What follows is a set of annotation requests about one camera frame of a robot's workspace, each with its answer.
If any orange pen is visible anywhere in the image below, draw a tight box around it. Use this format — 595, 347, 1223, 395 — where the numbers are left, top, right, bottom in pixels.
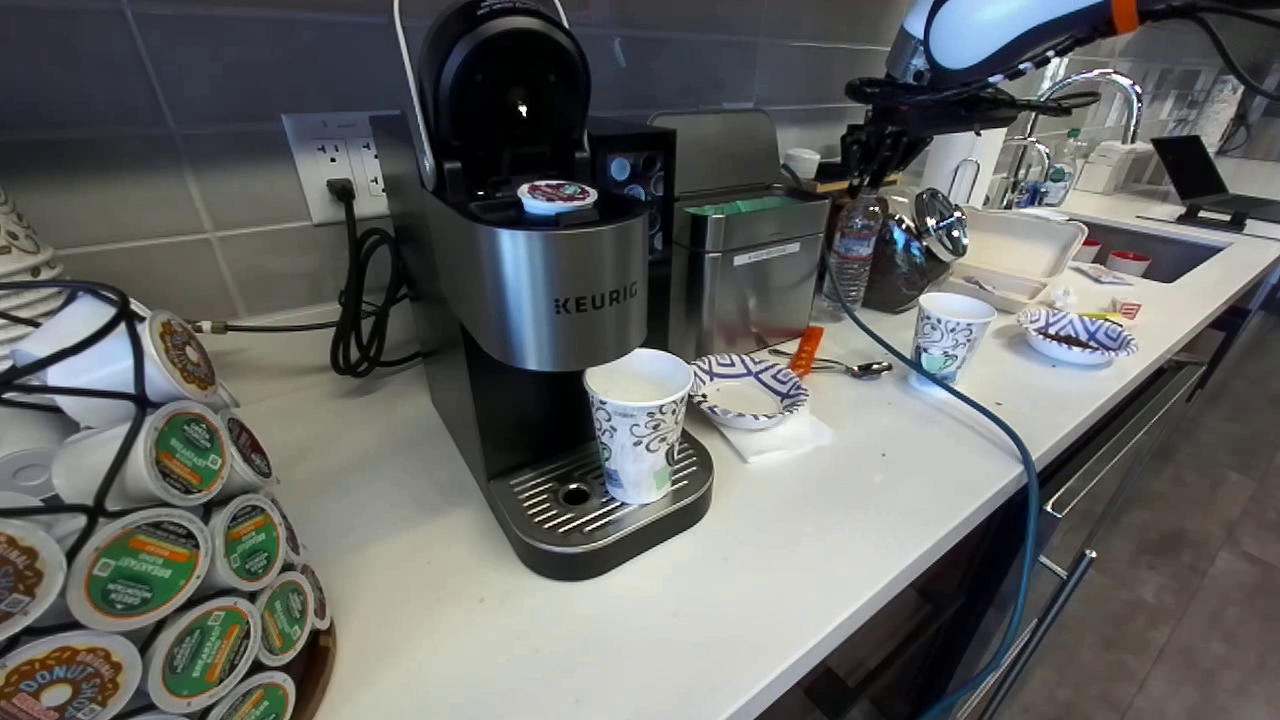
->
790, 326, 826, 375

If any chrome sink faucet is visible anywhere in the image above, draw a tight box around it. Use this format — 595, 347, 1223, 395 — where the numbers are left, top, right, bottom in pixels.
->
1006, 65, 1146, 210

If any black glass coffee carafe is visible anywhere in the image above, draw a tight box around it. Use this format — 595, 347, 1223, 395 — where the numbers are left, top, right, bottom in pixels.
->
865, 189, 973, 312

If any patterned cup under Keurig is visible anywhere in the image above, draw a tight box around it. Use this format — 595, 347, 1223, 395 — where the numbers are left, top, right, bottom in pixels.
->
584, 347, 691, 505

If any white napkin under bowl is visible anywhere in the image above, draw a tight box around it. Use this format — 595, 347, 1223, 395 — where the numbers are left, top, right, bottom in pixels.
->
708, 403, 835, 464

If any patterned plate with crumbs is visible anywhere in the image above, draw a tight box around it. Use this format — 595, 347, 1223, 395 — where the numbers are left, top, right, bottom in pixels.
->
1019, 309, 1137, 369

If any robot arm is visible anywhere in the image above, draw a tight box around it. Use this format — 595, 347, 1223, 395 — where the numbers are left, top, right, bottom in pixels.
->
842, 0, 1277, 189

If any small patterned bowl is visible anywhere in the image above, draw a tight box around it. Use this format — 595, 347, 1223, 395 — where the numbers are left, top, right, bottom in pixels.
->
691, 351, 807, 433

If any coffee pod in Keurig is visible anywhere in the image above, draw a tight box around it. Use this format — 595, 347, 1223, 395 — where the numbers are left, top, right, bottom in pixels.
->
518, 181, 600, 216

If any white wall outlet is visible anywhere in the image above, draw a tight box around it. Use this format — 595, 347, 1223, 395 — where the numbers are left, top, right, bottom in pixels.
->
280, 111, 388, 224

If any paper towel roll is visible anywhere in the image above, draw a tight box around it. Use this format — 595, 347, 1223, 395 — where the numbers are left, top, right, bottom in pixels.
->
919, 128, 1006, 210

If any coffee pod carousel rack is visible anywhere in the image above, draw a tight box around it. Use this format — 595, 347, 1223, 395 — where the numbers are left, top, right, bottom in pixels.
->
0, 204, 335, 720

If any black power cable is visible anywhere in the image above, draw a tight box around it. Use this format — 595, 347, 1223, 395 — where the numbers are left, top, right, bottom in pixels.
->
198, 175, 434, 379

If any patterned paper cup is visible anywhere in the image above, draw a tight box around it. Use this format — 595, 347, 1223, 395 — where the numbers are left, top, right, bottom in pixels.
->
911, 293, 998, 383

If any black silver Keurig coffee maker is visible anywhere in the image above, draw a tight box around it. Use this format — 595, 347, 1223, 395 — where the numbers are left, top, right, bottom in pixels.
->
386, 0, 714, 582

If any blue cable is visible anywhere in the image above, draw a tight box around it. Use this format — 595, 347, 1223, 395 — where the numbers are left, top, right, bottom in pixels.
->
826, 263, 1045, 720

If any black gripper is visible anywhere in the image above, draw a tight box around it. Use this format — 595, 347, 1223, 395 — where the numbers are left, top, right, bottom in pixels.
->
842, 77, 1095, 189

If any steel kitchen sink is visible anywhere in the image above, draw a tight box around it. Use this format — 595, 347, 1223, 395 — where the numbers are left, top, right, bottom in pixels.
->
1087, 224, 1217, 284

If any open beige takeout box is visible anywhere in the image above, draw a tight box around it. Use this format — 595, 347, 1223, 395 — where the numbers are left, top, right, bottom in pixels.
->
958, 210, 1087, 302

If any black tablet on stand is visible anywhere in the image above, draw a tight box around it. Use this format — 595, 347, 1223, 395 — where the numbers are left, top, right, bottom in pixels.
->
1151, 136, 1280, 231

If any clear plastic water bottle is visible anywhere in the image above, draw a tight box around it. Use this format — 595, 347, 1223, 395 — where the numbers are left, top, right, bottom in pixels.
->
830, 194, 883, 309

